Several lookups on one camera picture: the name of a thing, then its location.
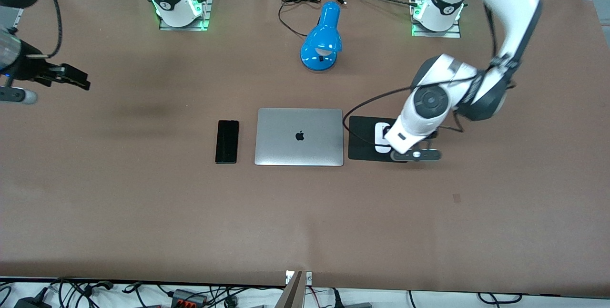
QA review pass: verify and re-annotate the white computer mouse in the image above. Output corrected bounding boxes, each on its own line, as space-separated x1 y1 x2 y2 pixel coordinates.
375 122 392 154

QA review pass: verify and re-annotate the black smartphone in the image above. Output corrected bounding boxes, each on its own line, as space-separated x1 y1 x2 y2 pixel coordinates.
215 120 240 164

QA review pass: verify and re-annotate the black mouse pad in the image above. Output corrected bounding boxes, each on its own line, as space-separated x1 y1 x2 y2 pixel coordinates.
348 115 408 164

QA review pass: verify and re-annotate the silver closed laptop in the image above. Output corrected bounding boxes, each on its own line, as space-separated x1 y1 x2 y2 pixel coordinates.
254 108 344 167

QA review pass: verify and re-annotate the blue desk lamp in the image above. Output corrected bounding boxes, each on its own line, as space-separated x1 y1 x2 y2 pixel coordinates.
300 1 343 72

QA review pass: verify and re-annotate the black power adapter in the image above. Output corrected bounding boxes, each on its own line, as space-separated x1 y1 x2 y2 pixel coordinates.
13 294 52 308

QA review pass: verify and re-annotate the orange black connector block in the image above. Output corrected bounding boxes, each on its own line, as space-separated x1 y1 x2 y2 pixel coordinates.
171 289 208 307

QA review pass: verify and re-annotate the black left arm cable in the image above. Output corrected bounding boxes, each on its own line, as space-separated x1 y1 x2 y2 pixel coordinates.
343 3 518 146

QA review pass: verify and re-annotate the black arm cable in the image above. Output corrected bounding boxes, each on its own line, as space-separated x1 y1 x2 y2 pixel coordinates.
29 0 63 59
343 3 518 146

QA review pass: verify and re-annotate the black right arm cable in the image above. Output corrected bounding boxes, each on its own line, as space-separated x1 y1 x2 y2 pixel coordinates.
29 0 63 59

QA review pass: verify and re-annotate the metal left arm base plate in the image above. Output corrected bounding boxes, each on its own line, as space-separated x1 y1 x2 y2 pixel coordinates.
411 0 462 38

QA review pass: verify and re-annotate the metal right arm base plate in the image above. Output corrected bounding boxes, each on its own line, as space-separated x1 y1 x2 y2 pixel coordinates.
159 0 210 31

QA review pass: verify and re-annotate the black lamp power cord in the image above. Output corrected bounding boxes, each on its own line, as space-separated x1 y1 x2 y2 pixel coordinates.
278 0 347 38

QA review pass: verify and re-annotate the front camera mount bracket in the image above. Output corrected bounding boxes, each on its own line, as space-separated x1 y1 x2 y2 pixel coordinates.
274 270 313 308

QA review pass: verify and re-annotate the black tangled floor cable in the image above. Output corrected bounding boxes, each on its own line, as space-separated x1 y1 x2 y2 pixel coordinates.
48 277 115 308

